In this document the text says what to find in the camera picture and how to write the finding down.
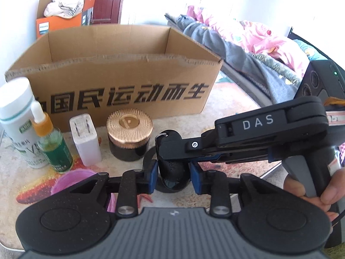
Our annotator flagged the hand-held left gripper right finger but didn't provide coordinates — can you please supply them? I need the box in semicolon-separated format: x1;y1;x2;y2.
189;164;276;218

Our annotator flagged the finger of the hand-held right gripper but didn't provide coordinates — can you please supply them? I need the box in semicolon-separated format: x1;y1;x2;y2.
155;129;226;164

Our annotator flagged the black oval device with strap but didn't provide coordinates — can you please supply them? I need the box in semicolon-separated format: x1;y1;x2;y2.
142;130;193;193

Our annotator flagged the grey blanket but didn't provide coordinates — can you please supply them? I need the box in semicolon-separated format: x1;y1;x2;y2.
165;13;304;108

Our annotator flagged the cream cloth cap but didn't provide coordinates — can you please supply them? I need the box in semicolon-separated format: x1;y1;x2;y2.
44;0;87;19

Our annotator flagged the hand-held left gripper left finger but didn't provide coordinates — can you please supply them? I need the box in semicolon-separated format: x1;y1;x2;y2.
69;159;159;219

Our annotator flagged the white charger plug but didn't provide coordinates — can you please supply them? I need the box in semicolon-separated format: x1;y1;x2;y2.
69;115;102;166

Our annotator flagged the brown cardboard box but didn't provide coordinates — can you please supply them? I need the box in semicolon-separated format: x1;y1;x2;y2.
5;24;224;128

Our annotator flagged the pink printed blanket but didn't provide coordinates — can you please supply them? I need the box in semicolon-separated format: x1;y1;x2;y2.
186;5;324;84

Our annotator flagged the white plastic bottle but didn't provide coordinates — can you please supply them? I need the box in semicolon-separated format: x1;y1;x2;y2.
0;77;49;169

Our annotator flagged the dark red door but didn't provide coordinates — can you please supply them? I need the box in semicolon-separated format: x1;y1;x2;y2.
60;0;127;25

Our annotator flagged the dark bed frame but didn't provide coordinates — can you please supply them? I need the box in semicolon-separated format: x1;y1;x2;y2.
287;26;331;60

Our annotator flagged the gold lidded dark jar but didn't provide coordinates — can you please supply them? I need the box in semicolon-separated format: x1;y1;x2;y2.
106;108;154;161

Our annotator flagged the orange cardboard box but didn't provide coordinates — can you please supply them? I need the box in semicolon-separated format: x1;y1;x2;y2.
36;0;95;39

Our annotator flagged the green dropper bottle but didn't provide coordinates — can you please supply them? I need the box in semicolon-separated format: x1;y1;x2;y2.
30;100;74;172

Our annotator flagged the person's right hand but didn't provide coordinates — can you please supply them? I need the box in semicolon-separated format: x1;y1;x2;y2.
283;164;343;218

